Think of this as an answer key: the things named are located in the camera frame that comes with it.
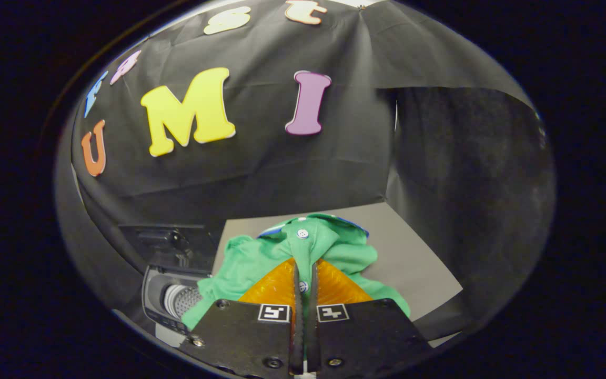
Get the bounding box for beige cabinet with dark top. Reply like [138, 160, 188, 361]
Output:
[211, 202, 464, 349]

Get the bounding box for grey top-load washing machine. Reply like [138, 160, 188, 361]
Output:
[141, 265, 212, 335]

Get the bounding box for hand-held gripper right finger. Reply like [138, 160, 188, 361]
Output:
[306, 257, 436, 376]

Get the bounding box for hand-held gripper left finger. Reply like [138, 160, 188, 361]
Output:
[179, 256, 304, 377]

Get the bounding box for green polo shirt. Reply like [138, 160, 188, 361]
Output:
[181, 212, 412, 332]

